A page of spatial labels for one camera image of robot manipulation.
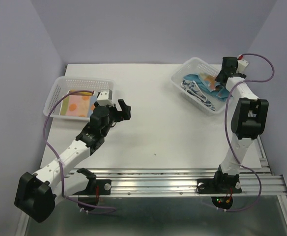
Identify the orange and blue spotted towel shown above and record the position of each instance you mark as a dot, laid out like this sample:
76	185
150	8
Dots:
78	106

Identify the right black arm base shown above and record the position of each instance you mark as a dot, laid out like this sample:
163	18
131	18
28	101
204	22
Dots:
222	192

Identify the red and brown towel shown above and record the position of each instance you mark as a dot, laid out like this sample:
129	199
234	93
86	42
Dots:
82	93

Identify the white plastic basket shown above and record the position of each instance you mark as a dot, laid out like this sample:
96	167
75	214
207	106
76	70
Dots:
64	84
194	66

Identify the aluminium rail frame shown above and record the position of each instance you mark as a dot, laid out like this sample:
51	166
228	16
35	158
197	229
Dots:
154	160

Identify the white and blue printed towel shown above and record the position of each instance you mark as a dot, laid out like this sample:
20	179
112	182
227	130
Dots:
192	88

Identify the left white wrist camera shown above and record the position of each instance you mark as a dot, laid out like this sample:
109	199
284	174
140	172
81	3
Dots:
104	98

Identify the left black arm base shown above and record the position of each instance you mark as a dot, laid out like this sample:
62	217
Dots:
90	196

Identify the light blue patterned towel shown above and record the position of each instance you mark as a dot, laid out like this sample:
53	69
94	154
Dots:
209	86

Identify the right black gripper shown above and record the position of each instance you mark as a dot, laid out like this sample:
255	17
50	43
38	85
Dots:
216	78

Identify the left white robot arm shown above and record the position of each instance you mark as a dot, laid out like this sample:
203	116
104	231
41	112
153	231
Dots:
38	193

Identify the left white plastic basket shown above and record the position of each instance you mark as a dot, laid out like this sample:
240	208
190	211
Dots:
64	84

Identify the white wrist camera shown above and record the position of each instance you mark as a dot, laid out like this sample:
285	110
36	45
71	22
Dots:
242	64
104	98

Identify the right white plastic basket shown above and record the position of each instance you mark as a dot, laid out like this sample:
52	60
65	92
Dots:
194	66

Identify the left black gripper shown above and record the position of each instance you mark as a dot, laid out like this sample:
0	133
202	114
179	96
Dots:
124	114

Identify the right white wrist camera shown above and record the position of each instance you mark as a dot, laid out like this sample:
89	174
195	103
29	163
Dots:
242	64

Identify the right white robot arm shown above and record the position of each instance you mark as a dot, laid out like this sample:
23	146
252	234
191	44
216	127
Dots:
247	123

